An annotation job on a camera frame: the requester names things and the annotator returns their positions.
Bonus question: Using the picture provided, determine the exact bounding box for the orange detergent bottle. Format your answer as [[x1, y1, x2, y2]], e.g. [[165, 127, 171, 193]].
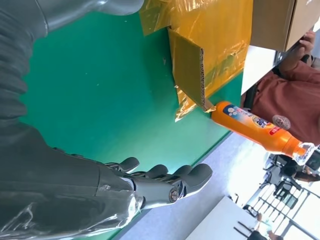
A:
[[211, 100, 318, 167]]

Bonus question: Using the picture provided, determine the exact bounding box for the green table mat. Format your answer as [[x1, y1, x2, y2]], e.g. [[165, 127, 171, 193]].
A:
[[19, 9, 245, 240]]

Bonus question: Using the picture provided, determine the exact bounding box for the white background table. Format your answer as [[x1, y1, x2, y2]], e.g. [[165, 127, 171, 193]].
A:
[[186, 196, 262, 240]]

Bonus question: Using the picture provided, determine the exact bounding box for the background person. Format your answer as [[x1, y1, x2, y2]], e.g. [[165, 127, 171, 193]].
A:
[[247, 211, 285, 240]]

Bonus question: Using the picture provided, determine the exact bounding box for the seated person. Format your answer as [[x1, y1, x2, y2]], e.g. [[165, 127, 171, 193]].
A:
[[241, 30, 320, 147]]

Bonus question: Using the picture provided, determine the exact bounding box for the brown cardboard box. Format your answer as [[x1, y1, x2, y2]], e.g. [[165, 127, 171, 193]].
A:
[[250, 0, 320, 52]]

